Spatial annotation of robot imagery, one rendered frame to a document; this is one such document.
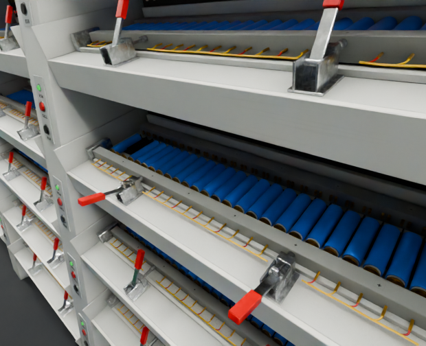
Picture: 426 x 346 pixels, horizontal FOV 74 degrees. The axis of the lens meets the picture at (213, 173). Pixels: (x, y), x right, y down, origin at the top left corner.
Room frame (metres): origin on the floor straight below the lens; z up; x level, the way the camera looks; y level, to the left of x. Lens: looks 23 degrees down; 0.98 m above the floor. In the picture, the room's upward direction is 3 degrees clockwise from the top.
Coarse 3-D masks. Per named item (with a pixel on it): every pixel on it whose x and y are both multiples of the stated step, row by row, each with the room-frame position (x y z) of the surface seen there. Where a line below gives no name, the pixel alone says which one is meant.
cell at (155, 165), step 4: (176, 148) 0.49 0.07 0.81; (172, 152) 0.48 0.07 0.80; (176, 152) 0.48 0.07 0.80; (180, 152) 0.48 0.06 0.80; (164, 156) 0.47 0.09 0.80; (168, 156) 0.47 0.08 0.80; (172, 156) 0.47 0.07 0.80; (160, 160) 0.46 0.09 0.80; (164, 160) 0.46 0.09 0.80; (168, 160) 0.46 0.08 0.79; (152, 164) 0.45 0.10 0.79; (156, 164) 0.45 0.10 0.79; (160, 164) 0.45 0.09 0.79; (156, 168) 0.44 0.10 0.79
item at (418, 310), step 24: (120, 168) 0.46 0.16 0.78; (144, 168) 0.43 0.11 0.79; (144, 192) 0.39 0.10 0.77; (168, 192) 0.38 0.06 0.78; (192, 192) 0.36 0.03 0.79; (216, 216) 0.32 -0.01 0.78; (240, 216) 0.30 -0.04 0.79; (264, 240) 0.27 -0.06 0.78; (288, 240) 0.26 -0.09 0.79; (312, 264) 0.23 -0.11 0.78; (336, 264) 0.22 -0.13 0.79; (336, 288) 0.21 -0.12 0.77; (360, 288) 0.20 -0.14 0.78; (384, 288) 0.20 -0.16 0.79; (360, 312) 0.19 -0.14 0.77; (384, 312) 0.18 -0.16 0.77; (408, 312) 0.18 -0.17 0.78
